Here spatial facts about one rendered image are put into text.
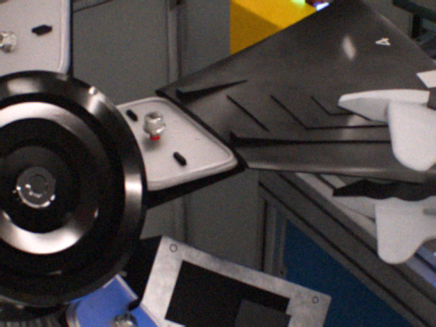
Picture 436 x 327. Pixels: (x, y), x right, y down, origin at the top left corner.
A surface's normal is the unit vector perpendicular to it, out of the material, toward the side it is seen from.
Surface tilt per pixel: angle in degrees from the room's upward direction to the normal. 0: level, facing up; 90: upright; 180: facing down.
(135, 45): 90
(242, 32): 90
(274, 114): 9
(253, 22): 90
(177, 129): 7
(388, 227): 16
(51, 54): 54
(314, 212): 90
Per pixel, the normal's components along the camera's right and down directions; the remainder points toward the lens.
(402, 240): -0.27, -0.73
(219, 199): 0.56, 0.48
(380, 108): -0.33, 0.63
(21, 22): -0.42, -0.08
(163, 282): 0.42, -0.16
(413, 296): -0.83, 0.33
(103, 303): 0.79, -0.56
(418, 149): 0.18, -0.69
